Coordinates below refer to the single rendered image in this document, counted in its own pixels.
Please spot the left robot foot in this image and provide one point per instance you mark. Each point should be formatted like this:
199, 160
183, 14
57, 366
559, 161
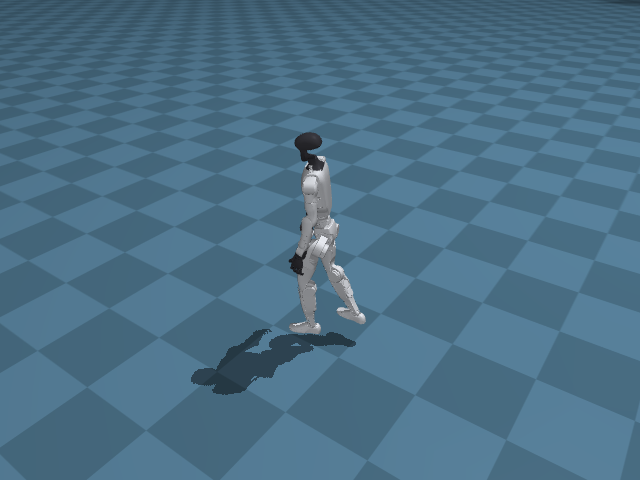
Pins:
303, 328

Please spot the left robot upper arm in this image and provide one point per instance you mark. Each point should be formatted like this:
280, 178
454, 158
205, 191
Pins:
310, 190

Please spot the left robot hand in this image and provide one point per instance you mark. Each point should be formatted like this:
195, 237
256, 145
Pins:
297, 263

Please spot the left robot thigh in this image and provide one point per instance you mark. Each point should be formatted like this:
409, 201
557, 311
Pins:
318, 248

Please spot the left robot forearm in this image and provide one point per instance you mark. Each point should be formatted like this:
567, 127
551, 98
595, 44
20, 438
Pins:
306, 234

